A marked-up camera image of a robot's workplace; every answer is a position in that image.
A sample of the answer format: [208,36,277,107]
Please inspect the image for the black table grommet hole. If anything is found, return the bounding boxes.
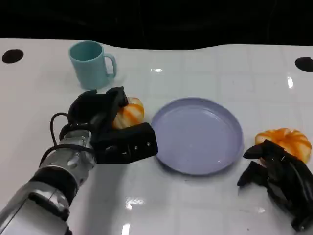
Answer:
[294,57,313,72]
[1,49,24,64]

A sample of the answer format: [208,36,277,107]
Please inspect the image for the lilac plate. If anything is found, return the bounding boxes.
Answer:
[151,97,245,176]

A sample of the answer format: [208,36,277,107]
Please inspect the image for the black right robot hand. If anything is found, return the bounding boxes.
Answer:
[236,139,313,232]

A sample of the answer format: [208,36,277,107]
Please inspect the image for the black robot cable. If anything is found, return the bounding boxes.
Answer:
[50,112,74,147]
[39,143,95,169]

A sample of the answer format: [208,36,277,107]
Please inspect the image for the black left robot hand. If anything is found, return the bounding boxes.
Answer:
[67,86,130,138]

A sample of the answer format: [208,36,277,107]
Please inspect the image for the orange white toy bread roll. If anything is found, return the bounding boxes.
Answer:
[254,128,313,164]
[111,97,145,130]

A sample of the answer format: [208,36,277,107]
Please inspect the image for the pale green mug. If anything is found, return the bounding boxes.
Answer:
[68,41,117,90]

